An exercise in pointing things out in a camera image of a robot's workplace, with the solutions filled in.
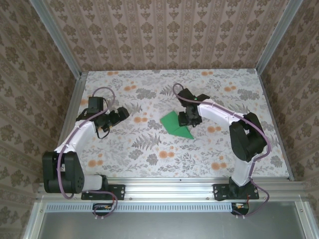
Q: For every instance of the wide aluminium mounting rail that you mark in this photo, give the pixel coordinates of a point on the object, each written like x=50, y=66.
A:
x=169, y=189

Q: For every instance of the aluminium corner post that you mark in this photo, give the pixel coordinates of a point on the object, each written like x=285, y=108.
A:
x=277, y=37
x=57, y=37

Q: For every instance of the aluminium side rail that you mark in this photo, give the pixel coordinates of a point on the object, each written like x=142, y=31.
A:
x=75, y=99
x=274, y=124

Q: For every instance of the grey sheet metal panel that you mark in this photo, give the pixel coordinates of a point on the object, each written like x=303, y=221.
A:
x=162, y=226

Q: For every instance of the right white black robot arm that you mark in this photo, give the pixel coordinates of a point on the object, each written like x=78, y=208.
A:
x=246, y=139

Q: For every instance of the green square paper sheet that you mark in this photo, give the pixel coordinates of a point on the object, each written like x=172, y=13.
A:
x=169, y=124

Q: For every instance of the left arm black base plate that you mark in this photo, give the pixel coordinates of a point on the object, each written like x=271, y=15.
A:
x=119, y=191

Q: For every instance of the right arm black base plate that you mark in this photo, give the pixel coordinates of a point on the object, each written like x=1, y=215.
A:
x=219, y=193

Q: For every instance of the small black connector board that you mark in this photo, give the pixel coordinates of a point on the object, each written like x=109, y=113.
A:
x=99, y=210
x=240, y=210

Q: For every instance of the floral patterned table cover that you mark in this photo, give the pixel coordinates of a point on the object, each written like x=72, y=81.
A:
x=149, y=169

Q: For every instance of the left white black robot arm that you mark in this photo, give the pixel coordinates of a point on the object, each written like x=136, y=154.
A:
x=64, y=171

